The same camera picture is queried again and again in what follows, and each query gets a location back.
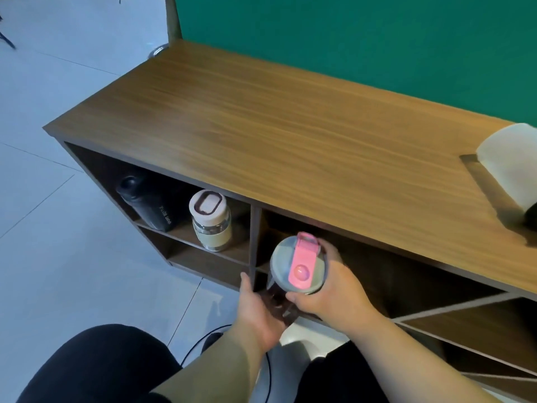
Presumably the black sports bottle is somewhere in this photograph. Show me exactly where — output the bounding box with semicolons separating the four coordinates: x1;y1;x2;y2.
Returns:
116;174;177;232

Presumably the person's leg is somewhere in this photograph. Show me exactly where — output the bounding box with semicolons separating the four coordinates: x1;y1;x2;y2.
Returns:
16;324;183;403
294;341;390;403

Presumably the person's left leg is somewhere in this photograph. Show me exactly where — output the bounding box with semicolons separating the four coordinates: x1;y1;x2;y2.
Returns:
16;324;183;403

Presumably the person's right leg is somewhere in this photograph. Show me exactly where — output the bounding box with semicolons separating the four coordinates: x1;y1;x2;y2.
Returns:
294;341;390;403

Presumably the glass bottle with cream lid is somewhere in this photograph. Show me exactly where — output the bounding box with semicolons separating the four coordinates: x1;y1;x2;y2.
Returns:
188;189;232;252

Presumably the person's right forearm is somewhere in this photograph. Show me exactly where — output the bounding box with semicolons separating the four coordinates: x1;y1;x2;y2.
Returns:
347;315;501;403

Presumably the black roll holder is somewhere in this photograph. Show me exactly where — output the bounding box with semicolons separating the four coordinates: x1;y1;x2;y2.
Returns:
522;200;537;232

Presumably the person's left forearm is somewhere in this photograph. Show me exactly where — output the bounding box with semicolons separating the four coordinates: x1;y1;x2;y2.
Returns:
150;324;270;403

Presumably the white stool seat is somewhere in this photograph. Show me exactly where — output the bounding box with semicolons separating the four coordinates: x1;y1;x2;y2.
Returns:
279;318;351;360

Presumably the black cable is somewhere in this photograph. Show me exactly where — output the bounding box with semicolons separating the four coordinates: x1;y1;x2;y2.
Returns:
180;324;272;403

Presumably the brown wooden shelf cabinet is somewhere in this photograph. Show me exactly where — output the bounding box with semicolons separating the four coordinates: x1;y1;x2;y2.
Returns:
43;39;537;403

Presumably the wooden post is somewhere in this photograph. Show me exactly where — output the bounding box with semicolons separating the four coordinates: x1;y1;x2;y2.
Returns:
164;0;183;43

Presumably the person's left hand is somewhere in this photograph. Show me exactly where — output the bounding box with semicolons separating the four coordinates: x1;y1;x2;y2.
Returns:
232;272;295;354

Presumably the bottle with pink flip lid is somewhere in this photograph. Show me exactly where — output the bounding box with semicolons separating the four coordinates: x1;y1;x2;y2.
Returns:
266;232;328;329

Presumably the person's right hand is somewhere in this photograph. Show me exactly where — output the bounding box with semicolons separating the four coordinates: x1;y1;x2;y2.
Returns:
285;238;381;337

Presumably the white paper roll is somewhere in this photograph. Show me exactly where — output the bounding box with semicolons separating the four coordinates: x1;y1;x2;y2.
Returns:
476;123;537;214

